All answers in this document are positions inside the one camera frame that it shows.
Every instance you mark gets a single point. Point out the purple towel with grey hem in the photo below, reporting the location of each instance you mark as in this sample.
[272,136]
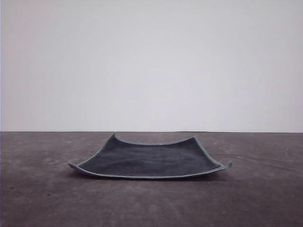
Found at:
[151,158]

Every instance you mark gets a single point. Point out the grey table cloth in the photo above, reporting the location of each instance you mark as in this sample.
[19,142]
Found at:
[151,205]

